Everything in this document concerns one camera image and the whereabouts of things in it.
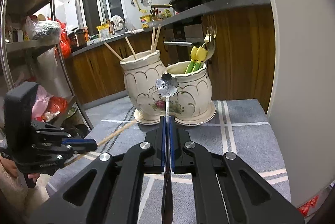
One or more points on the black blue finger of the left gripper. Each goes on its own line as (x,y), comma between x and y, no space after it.
(81,146)

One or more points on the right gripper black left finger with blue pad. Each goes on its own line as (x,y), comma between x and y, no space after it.
(108,190)

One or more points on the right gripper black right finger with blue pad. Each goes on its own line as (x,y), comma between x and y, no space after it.
(226,189)

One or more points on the silver flower head spoon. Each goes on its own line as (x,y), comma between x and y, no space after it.
(167,87)

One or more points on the yellow tulip green handle spoon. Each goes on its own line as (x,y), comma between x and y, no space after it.
(201,56)

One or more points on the wooden kitchen cabinets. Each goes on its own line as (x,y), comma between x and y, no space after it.
(242,66)

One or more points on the grey kitchen countertop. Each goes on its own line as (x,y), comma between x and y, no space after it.
(200,10)

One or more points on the person's left hand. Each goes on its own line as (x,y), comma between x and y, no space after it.
(12,170)

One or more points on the pink plastic bag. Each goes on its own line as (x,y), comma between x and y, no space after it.
(41,102)

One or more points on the blue grey plaid tablecloth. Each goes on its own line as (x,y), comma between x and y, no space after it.
(240,126)

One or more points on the metal storage shelf rack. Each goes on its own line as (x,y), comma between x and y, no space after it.
(39,60)

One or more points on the red plastic bag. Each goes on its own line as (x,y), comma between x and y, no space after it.
(64,41)

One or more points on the white refrigerator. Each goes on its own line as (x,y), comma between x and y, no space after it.
(301,110)

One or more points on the wooden chopstick in holder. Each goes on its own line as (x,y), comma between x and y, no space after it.
(131,48)

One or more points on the white floral ceramic utensil holder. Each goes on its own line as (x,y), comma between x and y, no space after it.
(191,105)

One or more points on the clear plastic bag on shelf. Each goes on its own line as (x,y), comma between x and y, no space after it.
(41,29)

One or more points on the wooden chopstick bundle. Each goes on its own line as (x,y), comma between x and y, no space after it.
(155,37)

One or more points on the gold metal fork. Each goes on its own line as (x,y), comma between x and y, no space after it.
(209,42)

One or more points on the small black frying pan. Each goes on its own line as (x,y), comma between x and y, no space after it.
(179,5)

